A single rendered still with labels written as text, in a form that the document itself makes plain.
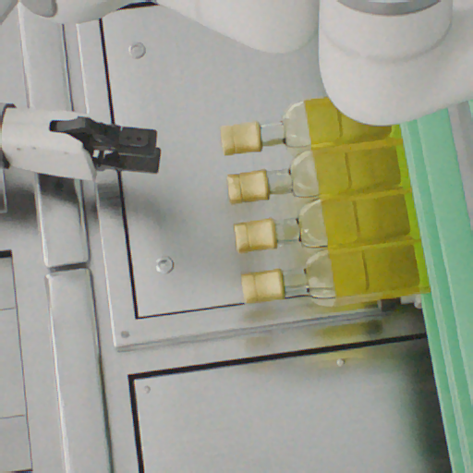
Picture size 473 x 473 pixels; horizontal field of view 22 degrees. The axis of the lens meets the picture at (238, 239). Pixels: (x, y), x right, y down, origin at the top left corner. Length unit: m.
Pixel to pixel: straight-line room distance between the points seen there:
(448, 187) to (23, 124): 0.46
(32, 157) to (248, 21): 0.51
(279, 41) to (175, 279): 0.58
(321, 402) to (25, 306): 0.38
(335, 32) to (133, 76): 0.71
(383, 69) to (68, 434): 0.73
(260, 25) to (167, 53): 0.64
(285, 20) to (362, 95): 0.09
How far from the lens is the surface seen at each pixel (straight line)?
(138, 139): 1.37
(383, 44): 0.88
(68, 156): 1.38
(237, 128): 1.39
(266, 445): 1.49
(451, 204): 1.26
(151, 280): 1.49
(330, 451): 1.50
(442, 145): 1.27
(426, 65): 0.91
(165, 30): 1.60
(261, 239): 1.35
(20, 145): 1.38
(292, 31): 0.96
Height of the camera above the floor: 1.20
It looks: 2 degrees down
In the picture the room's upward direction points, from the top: 98 degrees counter-clockwise
